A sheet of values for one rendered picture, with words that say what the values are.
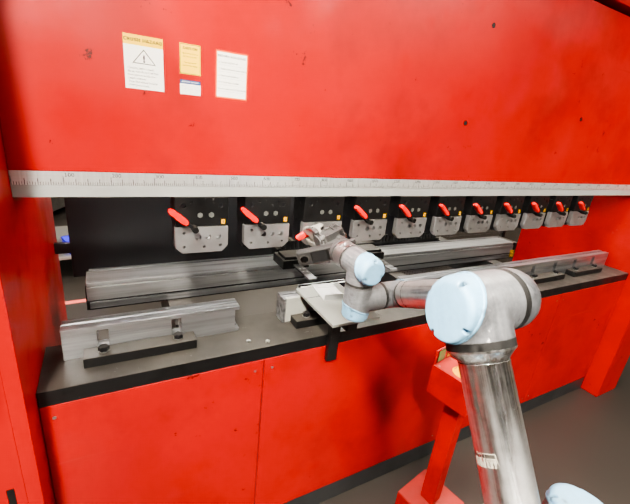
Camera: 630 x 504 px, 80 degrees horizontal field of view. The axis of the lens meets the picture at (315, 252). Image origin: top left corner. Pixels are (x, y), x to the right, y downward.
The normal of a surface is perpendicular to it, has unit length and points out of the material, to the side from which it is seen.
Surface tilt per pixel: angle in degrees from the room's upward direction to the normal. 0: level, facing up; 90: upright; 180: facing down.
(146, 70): 90
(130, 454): 90
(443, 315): 84
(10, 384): 90
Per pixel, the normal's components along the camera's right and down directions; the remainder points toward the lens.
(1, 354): 0.47, 0.34
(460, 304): -0.91, -0.07
